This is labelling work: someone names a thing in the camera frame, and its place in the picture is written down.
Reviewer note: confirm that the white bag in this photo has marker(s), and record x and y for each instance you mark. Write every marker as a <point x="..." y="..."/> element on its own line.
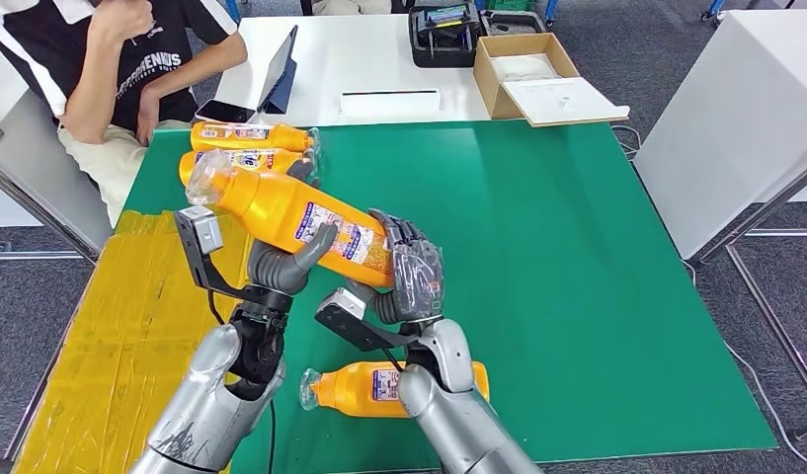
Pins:
<point x="526" y="67"/>

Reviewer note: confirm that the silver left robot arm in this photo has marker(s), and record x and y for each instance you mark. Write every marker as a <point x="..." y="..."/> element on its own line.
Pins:
<point x="207" y="405"/>

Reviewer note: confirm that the blue metal frame leg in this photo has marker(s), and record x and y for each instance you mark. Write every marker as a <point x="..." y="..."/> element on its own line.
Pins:
<point x="549" y="6"/>
<point x="232" y="8"/>
<point x="708" y="8"/>

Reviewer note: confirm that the grey moulded tray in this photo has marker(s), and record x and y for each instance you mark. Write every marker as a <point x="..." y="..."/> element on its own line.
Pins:
<point x="510" y="23"/>

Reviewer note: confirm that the grey side table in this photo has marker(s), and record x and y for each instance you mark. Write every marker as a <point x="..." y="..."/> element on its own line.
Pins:
<point x="36" y="190"/>

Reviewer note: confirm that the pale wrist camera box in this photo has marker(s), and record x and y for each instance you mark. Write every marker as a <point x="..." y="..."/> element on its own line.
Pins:
<point x="203" y="232"/>
<point x="344" y="314"/>

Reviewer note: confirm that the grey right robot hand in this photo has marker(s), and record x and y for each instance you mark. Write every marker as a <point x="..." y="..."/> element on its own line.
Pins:
<point x="416" y="281"/>

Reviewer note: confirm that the yellow taped plastic sheet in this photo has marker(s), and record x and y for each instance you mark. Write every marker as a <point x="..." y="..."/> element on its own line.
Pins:
<point x="102" y="353"/>

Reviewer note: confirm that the person's right hand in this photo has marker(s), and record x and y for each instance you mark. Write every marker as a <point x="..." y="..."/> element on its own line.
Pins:
<point x="121" y="19"/>

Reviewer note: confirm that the open cardboard box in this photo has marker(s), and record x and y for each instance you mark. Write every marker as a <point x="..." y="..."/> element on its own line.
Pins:
<point x="487" y="86"/>

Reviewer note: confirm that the person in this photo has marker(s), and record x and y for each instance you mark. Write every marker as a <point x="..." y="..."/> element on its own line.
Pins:
<point x="351" y="6"/>
<point x="30" y="52"/>

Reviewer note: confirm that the white flat box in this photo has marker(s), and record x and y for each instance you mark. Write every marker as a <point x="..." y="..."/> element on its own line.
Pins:
<point x="390" y="103"/>

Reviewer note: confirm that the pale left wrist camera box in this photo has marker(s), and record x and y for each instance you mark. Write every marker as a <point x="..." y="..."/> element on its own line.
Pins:
<point x="203" y="232"/>

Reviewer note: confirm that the person's left forearm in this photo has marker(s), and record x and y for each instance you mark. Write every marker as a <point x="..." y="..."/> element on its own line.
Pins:
<point x="207" y="67"/>

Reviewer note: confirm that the person's left hand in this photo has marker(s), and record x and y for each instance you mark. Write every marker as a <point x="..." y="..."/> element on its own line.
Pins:
<point x="146" y="116"/>

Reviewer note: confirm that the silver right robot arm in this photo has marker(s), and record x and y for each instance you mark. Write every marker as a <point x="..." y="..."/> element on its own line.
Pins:
<point x="455" y="418"/>

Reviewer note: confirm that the green table mat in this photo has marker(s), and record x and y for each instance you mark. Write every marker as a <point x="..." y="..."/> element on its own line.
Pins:
<point x="540" y="229"/>

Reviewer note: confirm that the green plastic crate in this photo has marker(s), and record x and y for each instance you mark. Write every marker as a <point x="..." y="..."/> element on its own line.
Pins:
<point x="508" y="4"/>

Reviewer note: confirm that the smartphone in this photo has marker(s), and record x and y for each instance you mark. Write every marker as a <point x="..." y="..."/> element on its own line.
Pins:
<point x="225" y="111"/>

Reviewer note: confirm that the clear plastic wrap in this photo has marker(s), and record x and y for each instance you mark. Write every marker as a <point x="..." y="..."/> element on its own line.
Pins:
<point x="417" y="281"/>

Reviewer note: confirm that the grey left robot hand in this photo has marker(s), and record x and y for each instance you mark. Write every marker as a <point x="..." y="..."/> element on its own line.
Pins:
<point x="282" y="271"/>

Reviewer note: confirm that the orange detergent bottle clear cap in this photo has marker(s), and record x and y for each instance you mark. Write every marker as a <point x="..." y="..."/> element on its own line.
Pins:
<point x="259" y="159"/>
<point x="350" y="392"/>
<point x="246" y="136"/>
<point x="279" y="209"/>

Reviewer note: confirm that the white side table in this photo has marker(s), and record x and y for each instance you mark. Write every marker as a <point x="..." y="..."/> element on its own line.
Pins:
<point x="724" y="131"/>

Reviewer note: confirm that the black tool case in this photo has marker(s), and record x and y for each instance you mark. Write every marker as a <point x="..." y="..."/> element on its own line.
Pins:
<point x="443" y="54"/>

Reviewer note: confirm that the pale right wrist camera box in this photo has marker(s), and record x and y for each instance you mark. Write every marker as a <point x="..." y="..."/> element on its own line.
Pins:
<point x="344" y="314"/>

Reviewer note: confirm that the tablet in dark case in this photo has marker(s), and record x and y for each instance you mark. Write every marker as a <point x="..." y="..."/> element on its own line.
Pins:
<point x="276" y="69"/>

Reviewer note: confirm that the person's right forearm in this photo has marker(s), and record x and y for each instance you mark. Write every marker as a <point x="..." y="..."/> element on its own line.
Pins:
<point x="92" y="91"/>

